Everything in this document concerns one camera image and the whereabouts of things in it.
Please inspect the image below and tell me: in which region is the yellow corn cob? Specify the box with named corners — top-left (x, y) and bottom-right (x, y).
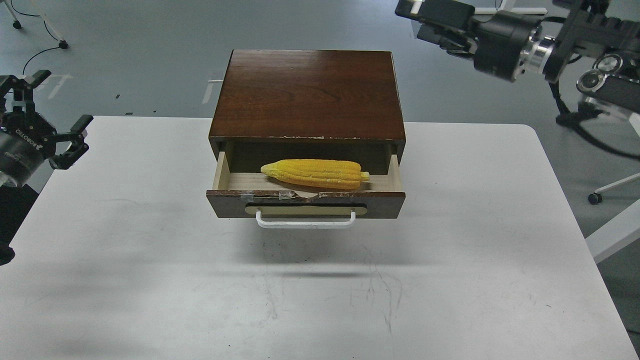
top-left (260, 159), bottom-right (370, 191)

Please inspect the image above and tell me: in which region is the blue office chair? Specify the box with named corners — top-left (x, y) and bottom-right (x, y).
top-left (587, 173), bottom-right (640, 205)

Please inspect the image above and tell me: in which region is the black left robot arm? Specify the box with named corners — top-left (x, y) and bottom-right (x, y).
top-left (0, 70), bottom-right (93, 265)

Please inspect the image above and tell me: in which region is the white stand with casters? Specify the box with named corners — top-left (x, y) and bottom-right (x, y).
top-left (4, 0), bottom-right (71, 50)

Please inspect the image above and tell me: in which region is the wooden drawer with white handle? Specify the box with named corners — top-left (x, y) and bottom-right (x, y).
top-left (206, 141), bottom-right (406, 221)

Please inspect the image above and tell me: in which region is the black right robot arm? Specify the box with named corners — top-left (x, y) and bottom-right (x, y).
top-left (395, 0), bottom-right (640, 161)

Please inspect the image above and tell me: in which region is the white table leg base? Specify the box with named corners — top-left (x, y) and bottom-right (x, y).
top-left (475, 0), bottom-right (548, 16)

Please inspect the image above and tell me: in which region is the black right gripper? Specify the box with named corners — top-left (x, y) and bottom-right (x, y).
top-left (394, 0), bottom-right (541, 82)

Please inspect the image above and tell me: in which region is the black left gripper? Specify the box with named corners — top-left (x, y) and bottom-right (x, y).
top-left (0, 69), bottom-right (94, 188)

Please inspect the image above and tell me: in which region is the dark wooden drawer cabinet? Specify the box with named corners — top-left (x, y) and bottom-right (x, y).
top-left (208, 48), bottom-right (407, 158)

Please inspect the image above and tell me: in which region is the black cable on floor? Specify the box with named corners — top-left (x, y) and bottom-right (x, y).
top-left (10, 0), bottom-right (71, 76)

